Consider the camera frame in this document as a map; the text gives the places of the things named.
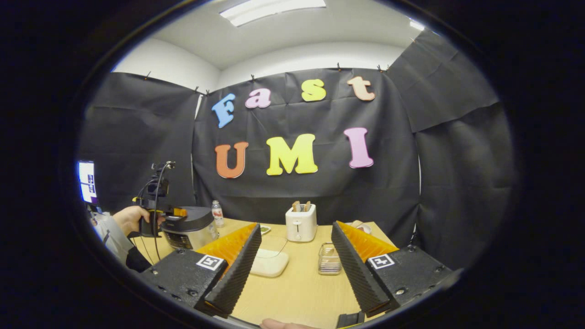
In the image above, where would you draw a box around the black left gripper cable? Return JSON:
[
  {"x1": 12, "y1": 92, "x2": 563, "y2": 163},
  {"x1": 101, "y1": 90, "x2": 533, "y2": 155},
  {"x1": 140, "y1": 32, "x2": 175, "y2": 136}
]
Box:
[{"x1": 136, "y1": 162, "x2": 176, "y2": 264}]

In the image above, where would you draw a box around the black backdrop cloth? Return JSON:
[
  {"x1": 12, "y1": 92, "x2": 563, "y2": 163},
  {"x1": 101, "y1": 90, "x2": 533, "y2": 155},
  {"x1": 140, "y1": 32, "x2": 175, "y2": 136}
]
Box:
[{"x1": 78, "y1": 30, "x2": 517, "y2": 270}]

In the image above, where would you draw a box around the large ceiling light panel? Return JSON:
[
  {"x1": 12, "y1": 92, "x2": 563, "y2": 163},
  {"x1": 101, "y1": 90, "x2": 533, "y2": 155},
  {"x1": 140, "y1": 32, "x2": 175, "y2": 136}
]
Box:
[{"x1": 219, "y1": 0, "x2": 327, "y2": 27}]

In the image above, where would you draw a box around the small plastic bottle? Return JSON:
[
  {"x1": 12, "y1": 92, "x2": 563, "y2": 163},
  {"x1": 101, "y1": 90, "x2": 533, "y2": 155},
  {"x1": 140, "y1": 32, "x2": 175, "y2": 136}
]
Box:
[{"x1": 211, "y1": 200, "x2": 225, "y2": 228}]

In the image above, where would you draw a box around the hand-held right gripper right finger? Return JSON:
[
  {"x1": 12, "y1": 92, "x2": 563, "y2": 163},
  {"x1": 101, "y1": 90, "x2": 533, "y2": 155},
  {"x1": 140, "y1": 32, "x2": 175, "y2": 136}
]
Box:
[{"x1": 331, "y1": 221, "x2": 453, "y2": 318}]

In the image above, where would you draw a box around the metal wire chopstick holder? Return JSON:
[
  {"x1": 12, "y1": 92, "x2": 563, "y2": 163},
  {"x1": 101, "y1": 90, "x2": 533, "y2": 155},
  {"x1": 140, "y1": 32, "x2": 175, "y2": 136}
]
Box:
[{"x1": 317, "y1": 242, "x2": 343, "y2": 276}]

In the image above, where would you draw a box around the computer monitor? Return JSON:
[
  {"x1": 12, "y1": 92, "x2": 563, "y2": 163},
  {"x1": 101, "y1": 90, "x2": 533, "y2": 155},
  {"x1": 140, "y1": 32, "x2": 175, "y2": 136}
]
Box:
[{"x1": 77, "y1": 160, "x2": 98, "y2": 205}]

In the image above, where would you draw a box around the white toaster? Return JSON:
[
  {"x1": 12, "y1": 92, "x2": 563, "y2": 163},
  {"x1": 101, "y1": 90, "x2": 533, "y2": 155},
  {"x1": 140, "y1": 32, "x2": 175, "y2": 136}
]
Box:
[{"x1": 285, "y1": 204, "x2": 318, "y2": 243}]

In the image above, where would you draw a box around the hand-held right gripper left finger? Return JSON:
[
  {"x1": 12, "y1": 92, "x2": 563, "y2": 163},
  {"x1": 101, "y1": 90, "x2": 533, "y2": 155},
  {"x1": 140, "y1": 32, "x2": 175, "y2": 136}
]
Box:
[{"x1": 140, "y1": 223, "x2": 262, "y2": 319}]

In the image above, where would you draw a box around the black silver rice cooker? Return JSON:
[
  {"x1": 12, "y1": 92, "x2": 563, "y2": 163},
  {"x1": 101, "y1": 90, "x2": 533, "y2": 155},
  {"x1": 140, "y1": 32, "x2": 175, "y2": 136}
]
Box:
[{"x1": 160, "y1": 206, "x2": 220, "y2": 251}]

